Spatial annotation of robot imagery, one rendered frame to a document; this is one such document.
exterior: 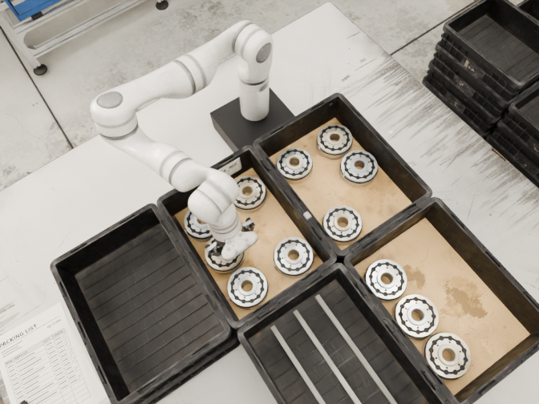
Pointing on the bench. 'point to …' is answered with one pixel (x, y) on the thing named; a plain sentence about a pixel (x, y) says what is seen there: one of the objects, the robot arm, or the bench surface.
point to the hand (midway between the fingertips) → (234, 245)
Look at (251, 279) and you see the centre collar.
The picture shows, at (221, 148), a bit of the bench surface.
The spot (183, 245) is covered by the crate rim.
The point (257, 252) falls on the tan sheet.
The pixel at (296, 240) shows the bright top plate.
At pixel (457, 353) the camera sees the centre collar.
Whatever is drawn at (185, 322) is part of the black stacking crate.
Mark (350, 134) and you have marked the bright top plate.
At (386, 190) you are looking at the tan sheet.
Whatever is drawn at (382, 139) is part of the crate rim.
